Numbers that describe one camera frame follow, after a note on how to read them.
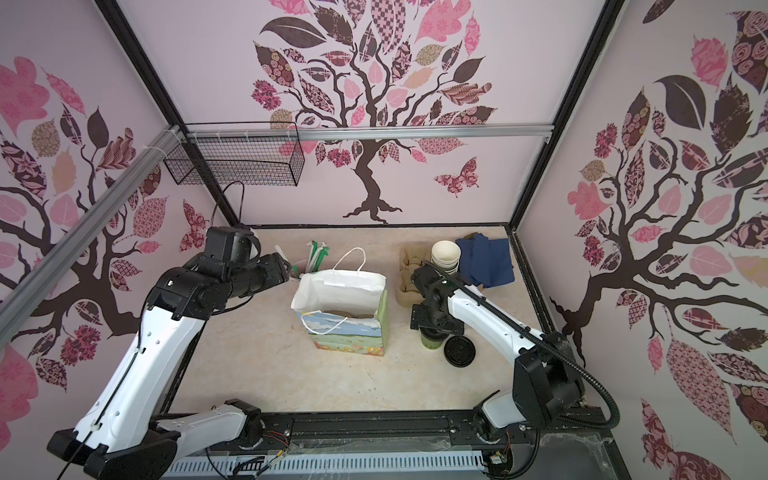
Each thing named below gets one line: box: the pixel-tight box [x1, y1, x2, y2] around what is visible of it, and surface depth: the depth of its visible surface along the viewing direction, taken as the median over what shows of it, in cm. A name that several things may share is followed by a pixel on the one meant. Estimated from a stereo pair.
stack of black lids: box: [443, 335, 476, 368], surface depth 87 cm
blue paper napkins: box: [455, 233, 515, 289], surface depth 103 cm
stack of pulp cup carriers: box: [396, 242, 431, 308], surface depth 100 cm
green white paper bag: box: [291, 247, 389, 357], surface depth 79 cm
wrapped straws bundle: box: [306, 240, 330, 273], surface depth 92 cm
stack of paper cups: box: [430, 240, 461, 275], surface depth 91 cm
